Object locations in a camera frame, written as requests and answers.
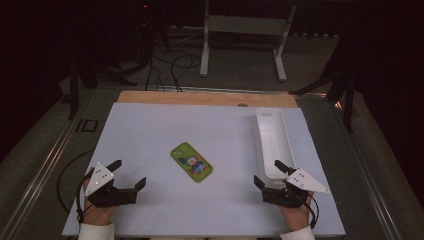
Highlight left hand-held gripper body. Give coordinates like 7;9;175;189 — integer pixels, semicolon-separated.
84;162;138;208

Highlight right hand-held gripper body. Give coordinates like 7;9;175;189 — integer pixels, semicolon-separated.
262;167;331;209

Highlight long white plastic tray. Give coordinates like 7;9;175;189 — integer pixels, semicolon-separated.
254;107;298;188

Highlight green cartoon phone case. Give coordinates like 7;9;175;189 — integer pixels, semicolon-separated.
170;141;214;184

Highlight person's left hand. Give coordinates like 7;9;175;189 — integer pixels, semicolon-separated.
81;178;118;227

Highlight person's right hand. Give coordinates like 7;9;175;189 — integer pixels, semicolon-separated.
277;193;315;233

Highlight white board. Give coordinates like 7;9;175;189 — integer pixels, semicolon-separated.
61;102;346;239

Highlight black floor stand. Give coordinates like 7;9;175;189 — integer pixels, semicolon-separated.
67;49;138;121
289;33;357;134

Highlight left hand-held gripper black cable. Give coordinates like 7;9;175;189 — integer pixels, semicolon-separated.
75;167;96;224

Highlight hand-held gripper black cable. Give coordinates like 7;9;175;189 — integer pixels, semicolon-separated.
303;194;321;230
75;167;96;224

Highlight right hand-held gripper black cable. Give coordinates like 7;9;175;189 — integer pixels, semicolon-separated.
303;194;321;230

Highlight black looped floor cable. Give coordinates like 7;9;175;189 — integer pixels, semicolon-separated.
56;148;96;215

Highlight black rectangular floor frame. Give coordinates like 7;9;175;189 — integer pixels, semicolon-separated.
75;118;100;134

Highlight metal floor rail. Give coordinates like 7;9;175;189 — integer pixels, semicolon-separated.
0;106;86;240
331;106;405;240
146;84;329;98

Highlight black floor cables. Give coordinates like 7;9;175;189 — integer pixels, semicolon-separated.
144;52;203;93

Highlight white metal stand frame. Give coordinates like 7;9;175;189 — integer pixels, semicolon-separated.
199;0;298;83

